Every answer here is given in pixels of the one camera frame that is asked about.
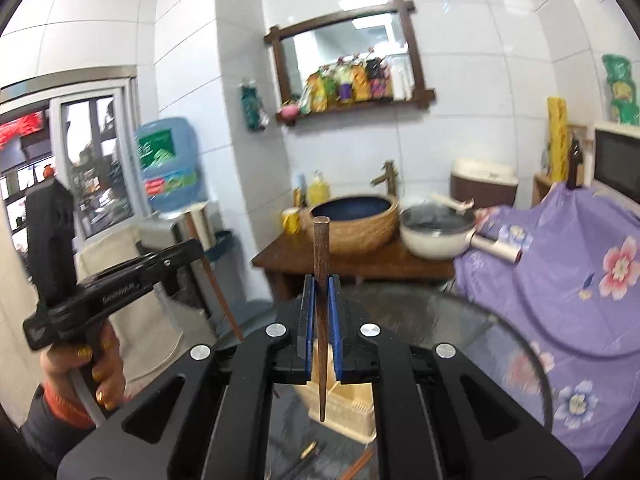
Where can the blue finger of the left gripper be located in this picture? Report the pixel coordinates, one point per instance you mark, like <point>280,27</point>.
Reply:
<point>162,265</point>

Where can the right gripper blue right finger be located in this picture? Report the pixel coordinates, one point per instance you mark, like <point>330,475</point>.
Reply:
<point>336,324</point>

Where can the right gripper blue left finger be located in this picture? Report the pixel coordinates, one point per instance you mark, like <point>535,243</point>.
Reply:
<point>305,325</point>

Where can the brown wooden chopstick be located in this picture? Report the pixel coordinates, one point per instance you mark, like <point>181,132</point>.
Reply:
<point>358,465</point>
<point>321,233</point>

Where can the black chopstick gold band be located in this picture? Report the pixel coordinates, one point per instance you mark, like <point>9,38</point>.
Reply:
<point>306,458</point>

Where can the left hand gold nails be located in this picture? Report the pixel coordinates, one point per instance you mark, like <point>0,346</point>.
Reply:
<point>107,370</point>

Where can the water dispenser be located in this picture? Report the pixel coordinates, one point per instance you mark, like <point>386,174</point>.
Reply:
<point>199,296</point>

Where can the brown wooden counter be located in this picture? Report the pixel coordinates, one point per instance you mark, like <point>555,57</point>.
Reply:
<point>289,258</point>

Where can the woven basket sink basin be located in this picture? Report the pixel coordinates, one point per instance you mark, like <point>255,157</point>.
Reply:
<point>358,224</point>

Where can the cream plastic utensil holder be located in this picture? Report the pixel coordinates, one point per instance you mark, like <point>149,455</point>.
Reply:
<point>349,408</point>

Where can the blue water bottle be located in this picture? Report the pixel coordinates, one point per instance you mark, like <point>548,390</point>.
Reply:
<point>168,158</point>

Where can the yellow mug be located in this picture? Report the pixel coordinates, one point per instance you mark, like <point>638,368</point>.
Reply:
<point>290,220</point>

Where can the yellow soap bottle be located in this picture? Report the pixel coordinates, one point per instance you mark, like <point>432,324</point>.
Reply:
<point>318,191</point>

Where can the white cooking pot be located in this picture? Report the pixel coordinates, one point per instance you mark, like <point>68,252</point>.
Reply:
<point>444,228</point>

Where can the brass faucet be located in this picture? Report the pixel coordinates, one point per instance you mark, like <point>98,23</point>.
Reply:
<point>389,178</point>

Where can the brown white rice cooker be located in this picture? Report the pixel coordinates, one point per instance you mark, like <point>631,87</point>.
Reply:
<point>485,183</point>

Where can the purple floral cloth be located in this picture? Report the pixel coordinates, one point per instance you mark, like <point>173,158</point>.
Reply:
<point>574,298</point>

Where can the wooden framed mirror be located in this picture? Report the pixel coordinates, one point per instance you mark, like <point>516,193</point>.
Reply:
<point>349,60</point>

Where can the dark glass bottle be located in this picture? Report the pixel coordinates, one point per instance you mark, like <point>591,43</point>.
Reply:
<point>575,172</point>

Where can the yellow roll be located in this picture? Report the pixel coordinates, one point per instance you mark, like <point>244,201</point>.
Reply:
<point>558,142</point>

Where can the white microwave oven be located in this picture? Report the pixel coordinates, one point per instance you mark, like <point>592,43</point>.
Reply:
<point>612,160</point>

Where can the teal wall hanging ornament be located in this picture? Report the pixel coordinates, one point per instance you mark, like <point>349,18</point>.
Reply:
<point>255,116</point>

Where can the green wall decoration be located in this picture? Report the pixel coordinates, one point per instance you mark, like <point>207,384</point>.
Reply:
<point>624,105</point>

